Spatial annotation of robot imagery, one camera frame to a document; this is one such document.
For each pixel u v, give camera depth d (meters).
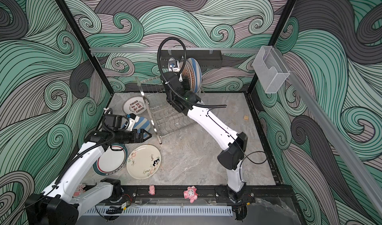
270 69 0.78
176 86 0.52
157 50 0.49
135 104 1.11
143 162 0.83
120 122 0.64
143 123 1.00
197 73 0.75
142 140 0.67
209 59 0.95
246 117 1.04
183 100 0.49
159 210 0.70
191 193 0.71
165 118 1.04
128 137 0.66
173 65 0.58
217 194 0.72
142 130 0.68
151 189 0.73
